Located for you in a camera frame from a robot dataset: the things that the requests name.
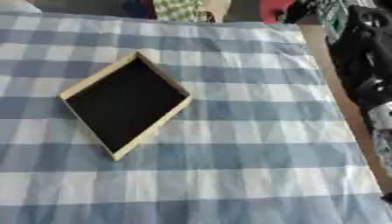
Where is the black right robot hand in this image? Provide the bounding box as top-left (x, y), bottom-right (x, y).
top-left (325, 4), bottom-right (392, 113)

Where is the tan box with black inside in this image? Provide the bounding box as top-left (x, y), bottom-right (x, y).
top-left (58, 51), bottom-right (195, 162)

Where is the red fabric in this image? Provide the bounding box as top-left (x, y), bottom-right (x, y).
top-left (258, 0), bottom-right (298, 24)

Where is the tan fabric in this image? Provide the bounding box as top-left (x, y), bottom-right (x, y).
top-left (202, 0), bottom-right (233, 24)

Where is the green and white checked fabric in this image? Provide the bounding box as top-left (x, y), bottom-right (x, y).
top-left (151, 0), bottom-right (206, 23)

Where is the dark blue fabric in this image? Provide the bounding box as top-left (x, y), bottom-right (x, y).
top-left (121, 0), bottom-right (157, 19)

